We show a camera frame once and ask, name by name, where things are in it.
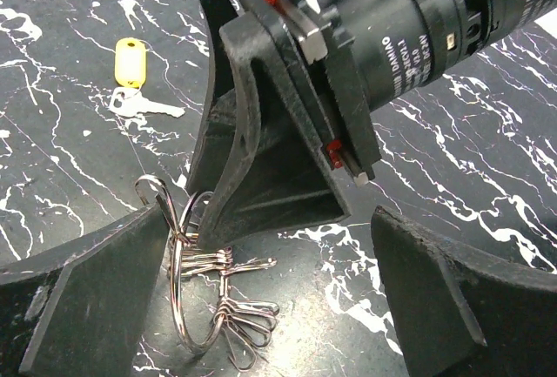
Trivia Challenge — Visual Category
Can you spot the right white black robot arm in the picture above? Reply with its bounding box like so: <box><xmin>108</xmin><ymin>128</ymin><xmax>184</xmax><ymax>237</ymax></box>
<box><xmin>187</xmin><ymin>0</ymin><xmax>556</xmax><ymax>251</ymax></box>

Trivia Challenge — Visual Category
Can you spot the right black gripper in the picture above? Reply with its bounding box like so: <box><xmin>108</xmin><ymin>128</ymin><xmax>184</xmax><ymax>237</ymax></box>
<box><xmin>186</xmin><ymin>0</ymin><xmax>380</xmax><ymax>250</ymax></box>

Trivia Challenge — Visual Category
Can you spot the large silver keyring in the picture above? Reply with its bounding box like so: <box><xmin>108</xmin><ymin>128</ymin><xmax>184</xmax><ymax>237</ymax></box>
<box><xmin>169</xmin><ymin>222</ymin><xmax>227</xmax><ymax>357</ymax></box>

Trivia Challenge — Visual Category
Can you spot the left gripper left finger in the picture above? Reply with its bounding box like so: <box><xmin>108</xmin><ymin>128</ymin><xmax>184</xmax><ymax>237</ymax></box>
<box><xmin>1</xmin><ymin>205</ymin><xmax>169</xmax><ymax>376</ymax></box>

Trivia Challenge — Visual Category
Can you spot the silver key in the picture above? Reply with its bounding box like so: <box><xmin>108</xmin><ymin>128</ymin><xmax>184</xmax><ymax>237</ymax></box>
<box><xmin>108</xmin><ymin>87</ymin><xmax>185</xmax><ymax>118</ymax></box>

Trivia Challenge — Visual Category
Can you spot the yellow capped key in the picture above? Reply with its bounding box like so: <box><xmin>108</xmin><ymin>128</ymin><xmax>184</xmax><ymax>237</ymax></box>
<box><xmin>114</xmin><ymin>37</ymin><xmax>147</xmax><ymax>89</ymax></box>

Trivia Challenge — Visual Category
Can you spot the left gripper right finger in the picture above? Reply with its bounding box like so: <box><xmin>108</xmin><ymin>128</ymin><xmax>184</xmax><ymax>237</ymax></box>
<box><xmin>371</xmin><ymin>206</ymin><xmax>556</xmax><ymax>376</ymax></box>

